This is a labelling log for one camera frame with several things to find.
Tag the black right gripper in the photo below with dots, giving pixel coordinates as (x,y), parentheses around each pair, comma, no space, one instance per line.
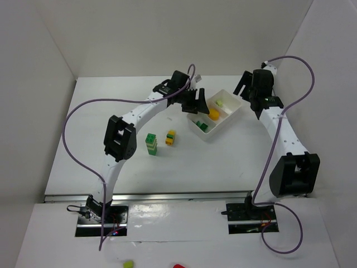
(246,84)

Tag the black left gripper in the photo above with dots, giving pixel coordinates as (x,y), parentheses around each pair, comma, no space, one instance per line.
(188,97)

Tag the yellow round printed lego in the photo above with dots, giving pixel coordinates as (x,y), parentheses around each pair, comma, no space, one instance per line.
(213,114)

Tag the pale yellow-green lego brick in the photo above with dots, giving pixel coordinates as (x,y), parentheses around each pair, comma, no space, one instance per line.
(219,103)

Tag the green lego brick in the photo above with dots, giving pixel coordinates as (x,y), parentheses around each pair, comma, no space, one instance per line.
(201,125)

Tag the white divided plastic container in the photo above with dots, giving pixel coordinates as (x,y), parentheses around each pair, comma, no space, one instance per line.
(223,107)

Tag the yellow and green lego stack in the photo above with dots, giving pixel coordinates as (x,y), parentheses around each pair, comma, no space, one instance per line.
(170,137)

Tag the green and cream lego stack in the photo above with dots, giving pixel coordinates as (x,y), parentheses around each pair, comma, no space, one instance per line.
(151,143)

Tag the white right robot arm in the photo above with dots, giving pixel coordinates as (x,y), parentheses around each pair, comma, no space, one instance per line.
(294,169)

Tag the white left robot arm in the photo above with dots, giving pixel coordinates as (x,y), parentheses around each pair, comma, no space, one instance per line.
(120,140)

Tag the red object foreground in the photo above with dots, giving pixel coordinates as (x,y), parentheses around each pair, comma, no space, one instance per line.
(179,266)

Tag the lime green block foreground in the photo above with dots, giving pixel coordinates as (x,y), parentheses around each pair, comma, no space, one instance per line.
(128,264)

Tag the aluminium rail right side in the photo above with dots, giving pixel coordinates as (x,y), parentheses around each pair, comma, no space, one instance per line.
(274,92)

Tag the aluminium rail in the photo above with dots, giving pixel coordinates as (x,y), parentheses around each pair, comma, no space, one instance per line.
(274,92)
(151,197)

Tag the aluminium rail front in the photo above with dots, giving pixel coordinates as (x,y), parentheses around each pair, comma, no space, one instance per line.
(151,197)

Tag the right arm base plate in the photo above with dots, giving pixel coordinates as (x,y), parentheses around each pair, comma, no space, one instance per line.
(252,220)

